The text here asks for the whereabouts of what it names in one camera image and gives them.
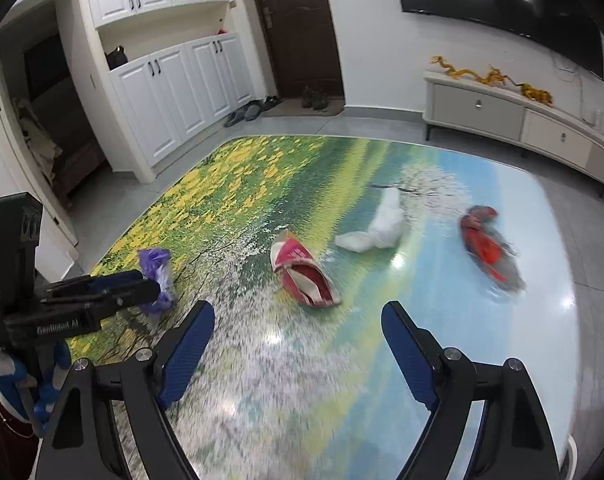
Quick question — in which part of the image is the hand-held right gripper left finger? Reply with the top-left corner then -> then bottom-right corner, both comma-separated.
34,300 -> 217,480

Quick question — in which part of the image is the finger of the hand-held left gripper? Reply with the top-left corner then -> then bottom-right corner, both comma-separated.
44,269 -> 145,295
39,280 -> 161,321

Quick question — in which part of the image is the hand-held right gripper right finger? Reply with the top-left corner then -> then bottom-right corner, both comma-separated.
381,300 -> 562,480

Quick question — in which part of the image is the purple plastic wrapper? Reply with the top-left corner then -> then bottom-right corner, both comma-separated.
138,247 -> 177,315

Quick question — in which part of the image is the person's left forearm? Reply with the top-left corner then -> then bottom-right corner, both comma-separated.
0,380 -> 39,480

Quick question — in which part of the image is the person's left hand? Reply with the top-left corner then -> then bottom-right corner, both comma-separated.
0,340 -> 74,428

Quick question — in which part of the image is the dark wooden furniture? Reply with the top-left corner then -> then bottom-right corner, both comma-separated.
24,77 -> 108,202

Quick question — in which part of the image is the beige cloth pile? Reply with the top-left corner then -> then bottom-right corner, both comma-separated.
13,99 -> 64,184

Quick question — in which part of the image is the red wrapper in clear plastic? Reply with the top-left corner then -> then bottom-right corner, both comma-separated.
459,205 -> 528,294

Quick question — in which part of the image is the pink red cardboard box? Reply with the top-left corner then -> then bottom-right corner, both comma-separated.
271,230 -> 343,309

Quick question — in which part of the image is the white cloth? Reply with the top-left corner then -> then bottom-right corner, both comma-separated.
335,187 -> 407,252

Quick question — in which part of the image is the white shoe cabinet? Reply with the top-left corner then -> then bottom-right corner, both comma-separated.
84,0 -> 257,184

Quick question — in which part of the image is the black bag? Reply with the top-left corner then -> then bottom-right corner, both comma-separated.
104,45 -> 129,71

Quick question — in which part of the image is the brown doormat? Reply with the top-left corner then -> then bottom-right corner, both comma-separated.
264,96 -> 345,117

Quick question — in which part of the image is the white television stand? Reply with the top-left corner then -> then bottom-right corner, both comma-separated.
423,70 -> 604,197

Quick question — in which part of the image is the golden dragon ornament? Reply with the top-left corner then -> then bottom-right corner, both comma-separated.
482,65 -> 520,87
431,55 -> 483,82
520,82 -> 554,106

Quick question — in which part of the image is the dark brown entrance door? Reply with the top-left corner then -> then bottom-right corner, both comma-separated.
244,0 -> 345,99

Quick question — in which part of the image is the white television cable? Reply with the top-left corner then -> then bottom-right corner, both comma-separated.
556,57 -> 595,121

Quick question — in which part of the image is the wall-mounted black television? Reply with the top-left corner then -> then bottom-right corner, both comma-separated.
392,0 -> 604,81

